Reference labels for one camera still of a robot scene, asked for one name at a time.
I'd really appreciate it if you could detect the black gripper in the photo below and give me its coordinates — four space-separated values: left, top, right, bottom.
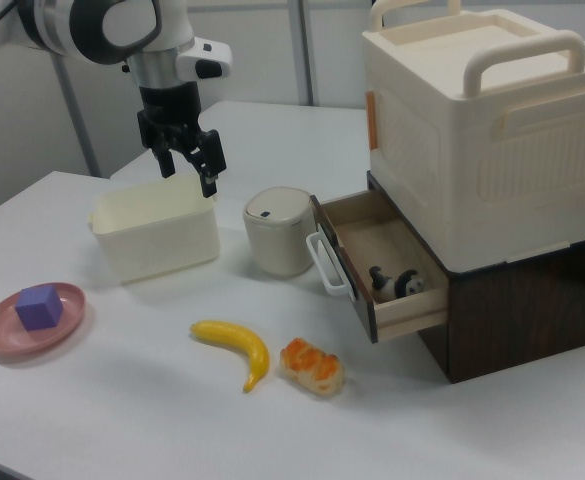
137 80 227 198

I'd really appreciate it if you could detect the wooden drawer with white handle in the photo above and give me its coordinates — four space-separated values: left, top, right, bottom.
305 188 452 345

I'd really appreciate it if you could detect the cream open plastic bin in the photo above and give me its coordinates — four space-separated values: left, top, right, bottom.
87 173 221 287

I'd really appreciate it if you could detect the small cream lidded trash can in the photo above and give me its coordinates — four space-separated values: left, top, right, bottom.
243 186 317 279

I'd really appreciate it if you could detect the yellow toy banana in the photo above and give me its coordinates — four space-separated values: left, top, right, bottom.
189 319 271 394

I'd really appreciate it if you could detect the purple cube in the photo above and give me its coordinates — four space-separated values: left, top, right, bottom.
14 283 65 332

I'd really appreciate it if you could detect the pink plastic plate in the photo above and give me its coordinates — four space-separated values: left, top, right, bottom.
0 282 87 357

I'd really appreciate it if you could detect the panda plush toy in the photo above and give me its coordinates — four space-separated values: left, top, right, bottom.
368 266 427 302

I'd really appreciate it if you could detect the orange glazed toy bread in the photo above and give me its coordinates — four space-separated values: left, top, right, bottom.
279 338 346 398

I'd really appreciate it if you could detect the cream plastic storage box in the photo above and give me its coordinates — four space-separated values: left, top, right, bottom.
361 0 585 274

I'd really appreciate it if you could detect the dark wood cabinet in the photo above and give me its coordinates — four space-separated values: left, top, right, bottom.
365 170 585 385

